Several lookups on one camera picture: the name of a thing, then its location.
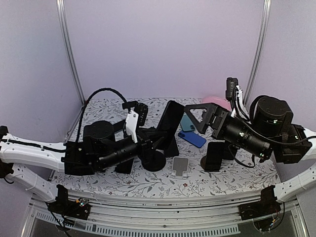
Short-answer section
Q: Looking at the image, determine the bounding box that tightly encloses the blue phone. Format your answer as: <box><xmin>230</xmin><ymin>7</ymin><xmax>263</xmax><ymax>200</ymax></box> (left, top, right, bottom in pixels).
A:
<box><xmin>178</xmin><ymin>131</ymin><xmax>206</xmax><ymax>148</ymax></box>

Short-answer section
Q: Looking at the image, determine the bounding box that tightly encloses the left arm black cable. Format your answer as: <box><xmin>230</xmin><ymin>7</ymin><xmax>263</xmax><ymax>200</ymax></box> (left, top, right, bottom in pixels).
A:
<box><xmin>76</xmin><ymin>88</ymin><xmax>129</xmax><ymax>144</ymax></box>

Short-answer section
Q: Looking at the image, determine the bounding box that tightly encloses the aluminium corner post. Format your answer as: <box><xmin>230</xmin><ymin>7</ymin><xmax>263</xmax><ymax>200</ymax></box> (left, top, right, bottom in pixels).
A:
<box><xmin>56</xmin><ymin>0</ymin><xmax>85</xmax><ymax>105</ymax></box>
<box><xmin>244</xmin><ymin>0</ymin><xmax>272</xmax><ymax>105</ymax></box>

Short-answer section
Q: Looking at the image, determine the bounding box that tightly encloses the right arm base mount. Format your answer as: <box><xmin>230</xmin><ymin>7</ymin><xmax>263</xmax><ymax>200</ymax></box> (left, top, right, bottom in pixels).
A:
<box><xmin>238</xmin><ymin>185</ymin><xmax>281</xmax><ymax>220</ymax></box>

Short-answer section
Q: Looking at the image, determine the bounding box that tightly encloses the black phone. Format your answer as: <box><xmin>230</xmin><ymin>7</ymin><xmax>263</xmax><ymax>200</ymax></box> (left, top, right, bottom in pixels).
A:
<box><xmin>163</xmin><ymin>136</ymin><xmax>179</xmax><ymax>158</ymax></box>
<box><xmin>203</xmin><ymin>142</ymin><xmax>225</xmax><ymax>172</ymax></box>
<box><xmin>157</xmin><ymin>100</ymin><xmax>184</xmax><ymax>136</ymax></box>
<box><xmin>223</xmin><ymin>145</ymin><xmax>236</xmax><ymax>160</ymax></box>

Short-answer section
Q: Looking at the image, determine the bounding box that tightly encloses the floral table mat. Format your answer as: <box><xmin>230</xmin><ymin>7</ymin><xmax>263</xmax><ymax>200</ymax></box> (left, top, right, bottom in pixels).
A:
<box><xmin>51</xmin><ymin>98</ymin><xmax>280</xmax><ymax>198</ymax></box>

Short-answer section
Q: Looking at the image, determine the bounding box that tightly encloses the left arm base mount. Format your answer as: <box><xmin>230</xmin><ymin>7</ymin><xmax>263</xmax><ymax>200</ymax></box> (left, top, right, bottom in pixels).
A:
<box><xmin>47</xmin><ymin>185</ymin><xmax>91</xmax><ymax>220</ymax></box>

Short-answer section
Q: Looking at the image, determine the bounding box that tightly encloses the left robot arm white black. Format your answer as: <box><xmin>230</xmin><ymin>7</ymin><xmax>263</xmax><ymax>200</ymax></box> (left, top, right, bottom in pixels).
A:
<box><xmin>0</xmin><ymin>121</ymin><xmax>168</xmax><ymax>214</ymax></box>

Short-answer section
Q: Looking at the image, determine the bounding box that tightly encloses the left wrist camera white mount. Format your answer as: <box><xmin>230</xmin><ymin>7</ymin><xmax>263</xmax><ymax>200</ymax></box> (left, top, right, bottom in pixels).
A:
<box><xmin>124</xmin><ymin>103</ymin><xmax>148</xmax><ymax>144</ymax></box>

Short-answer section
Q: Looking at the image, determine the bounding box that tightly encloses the front aluminium rail frame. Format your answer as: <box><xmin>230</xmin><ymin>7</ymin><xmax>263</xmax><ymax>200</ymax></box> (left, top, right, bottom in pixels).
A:
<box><xmin>21</xmin><ymin>191</ymin><xmax>311</xmax><ymax>237</ymax></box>

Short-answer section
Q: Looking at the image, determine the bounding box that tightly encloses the right aluminium corner post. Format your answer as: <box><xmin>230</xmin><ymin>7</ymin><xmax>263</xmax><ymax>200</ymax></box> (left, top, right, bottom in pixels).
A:
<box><xmin>244</xmin><ymin>0</ymin><xmax>272</xmax><ymax>105</ymax></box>

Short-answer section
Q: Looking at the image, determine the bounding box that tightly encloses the teal green phone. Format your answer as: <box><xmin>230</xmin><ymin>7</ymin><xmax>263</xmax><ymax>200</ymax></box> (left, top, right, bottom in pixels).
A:
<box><xmin>180</xmin><ymin>114</ymin><xmax>196</xmax><ymax>132</ymax></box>

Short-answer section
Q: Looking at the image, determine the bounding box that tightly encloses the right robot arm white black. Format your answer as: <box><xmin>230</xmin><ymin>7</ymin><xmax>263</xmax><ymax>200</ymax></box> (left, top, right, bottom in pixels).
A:
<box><xmin>184</xmin><ymin>96</ymin><xmax>316</xmax><ymax>164</ymax></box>

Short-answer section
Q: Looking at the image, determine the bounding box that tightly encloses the white folding stand front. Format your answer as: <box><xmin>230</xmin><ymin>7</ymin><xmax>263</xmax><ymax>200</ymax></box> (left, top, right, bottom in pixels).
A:
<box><xmin>171</xmin><ymin>157</ymin><xmax>190</xmax><ymax>179</ymax></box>

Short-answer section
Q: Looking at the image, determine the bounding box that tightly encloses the black round-base clamp stand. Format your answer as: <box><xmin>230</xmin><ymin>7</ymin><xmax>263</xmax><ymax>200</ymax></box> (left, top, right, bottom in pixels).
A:
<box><xmin>142</xmin><ymin>151</ymin><xmax>166</xmax><ymax>172</ymax></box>

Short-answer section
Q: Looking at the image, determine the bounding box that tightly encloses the pink plate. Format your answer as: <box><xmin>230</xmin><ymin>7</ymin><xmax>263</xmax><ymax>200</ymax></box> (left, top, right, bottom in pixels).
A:
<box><xmin>201</xmin><ymin>96</ymin><xmax>232</xmax><ymax>111</ymax></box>

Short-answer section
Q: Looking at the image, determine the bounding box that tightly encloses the left aluminium corner post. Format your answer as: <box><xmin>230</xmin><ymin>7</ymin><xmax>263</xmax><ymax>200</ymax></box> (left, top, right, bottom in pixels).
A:
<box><xmin>56</xmin><ymin>0</ymin><xmax>85</xmax><ymax>105</ymax></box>

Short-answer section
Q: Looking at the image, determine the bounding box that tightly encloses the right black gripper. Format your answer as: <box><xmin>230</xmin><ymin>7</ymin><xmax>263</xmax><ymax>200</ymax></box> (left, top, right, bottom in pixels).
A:
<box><xmin>184</xmin><ymin>102</ymin><xmax>271</xmax><ymax>159</ymax></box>

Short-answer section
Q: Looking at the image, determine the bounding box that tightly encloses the dark grey folding stand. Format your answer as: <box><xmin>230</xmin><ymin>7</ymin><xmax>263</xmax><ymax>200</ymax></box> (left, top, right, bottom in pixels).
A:
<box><xmin>200</xmin><ymin>156</ymin><xmax>208</xmax><ymax>171</ymax></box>

